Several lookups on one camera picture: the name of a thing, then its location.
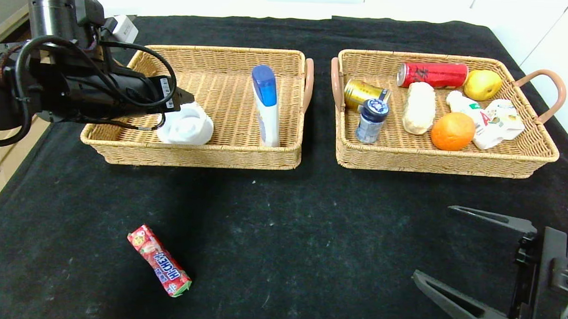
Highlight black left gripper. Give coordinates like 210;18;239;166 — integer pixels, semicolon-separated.
121;68;196;116

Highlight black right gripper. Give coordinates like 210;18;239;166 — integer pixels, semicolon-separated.
410;204;568;319

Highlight white round ashtray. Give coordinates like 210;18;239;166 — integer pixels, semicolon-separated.
156;101;216;146

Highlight white lotion bottle blue cap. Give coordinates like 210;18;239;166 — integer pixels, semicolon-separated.
249;65;283;148

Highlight white yogurt bottle green label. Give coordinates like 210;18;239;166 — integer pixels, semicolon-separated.
444;90;509;151

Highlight orange fruit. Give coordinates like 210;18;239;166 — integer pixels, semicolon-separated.
430;111;477;152

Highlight striped spiral bread roll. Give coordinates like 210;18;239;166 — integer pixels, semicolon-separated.
401;82;437;136

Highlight red candy pack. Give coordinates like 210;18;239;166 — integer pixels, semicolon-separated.
125;224;195;298

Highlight small blue lidded jar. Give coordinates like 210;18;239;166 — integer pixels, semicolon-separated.
356;98;390;146

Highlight small white carton box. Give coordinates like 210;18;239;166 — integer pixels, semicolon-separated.
484;99;526;143

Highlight gold drink can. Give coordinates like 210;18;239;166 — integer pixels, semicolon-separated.
343;79;391;113

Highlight yellow pear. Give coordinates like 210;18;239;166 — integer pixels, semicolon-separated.
463;69;504;102

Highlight red soda can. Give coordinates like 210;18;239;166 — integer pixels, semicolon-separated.
396;61;469;91

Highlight light wooden slatted rack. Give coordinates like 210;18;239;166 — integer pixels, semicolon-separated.
0;34;55;179

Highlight wicker basket with brown handles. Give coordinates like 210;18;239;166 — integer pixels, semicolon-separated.
327;49;568;181
75;42;315;172

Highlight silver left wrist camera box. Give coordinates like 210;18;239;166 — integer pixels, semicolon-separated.
110;14;139;44

